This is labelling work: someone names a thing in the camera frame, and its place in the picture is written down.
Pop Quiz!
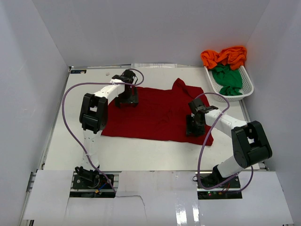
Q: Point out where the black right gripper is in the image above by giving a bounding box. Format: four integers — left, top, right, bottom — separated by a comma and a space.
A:
186, 114, 206, 137

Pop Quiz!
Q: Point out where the red t shirt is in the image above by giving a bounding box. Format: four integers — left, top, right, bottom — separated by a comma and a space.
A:
102, 78, 214, 146

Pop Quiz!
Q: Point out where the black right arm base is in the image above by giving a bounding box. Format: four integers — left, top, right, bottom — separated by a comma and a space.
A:
192, 174, 243, 200

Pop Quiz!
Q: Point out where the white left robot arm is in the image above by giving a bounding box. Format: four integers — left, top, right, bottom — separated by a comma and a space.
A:
79, 84, 139, 188

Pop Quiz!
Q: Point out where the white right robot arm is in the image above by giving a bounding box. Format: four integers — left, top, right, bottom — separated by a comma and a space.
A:
186, 96, 272, 188

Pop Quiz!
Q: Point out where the black table label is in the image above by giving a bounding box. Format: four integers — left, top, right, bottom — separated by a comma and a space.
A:
70, 70, 87, 74

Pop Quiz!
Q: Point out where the green t shirt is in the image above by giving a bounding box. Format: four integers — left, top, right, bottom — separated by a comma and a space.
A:
211, 64, 243, 96

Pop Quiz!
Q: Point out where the orange t shirt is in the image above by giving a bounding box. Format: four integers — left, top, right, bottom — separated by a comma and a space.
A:
200, 46, 247, 70

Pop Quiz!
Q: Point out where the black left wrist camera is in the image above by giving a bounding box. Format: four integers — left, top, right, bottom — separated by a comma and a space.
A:
111, 69, 136, 84

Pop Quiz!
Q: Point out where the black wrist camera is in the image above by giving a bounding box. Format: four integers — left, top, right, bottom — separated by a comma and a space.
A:
188, 98, 218, 114
111, 69, 136, 84

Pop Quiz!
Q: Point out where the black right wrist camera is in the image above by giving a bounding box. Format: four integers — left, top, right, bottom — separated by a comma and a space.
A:
188, 98, 218, 114

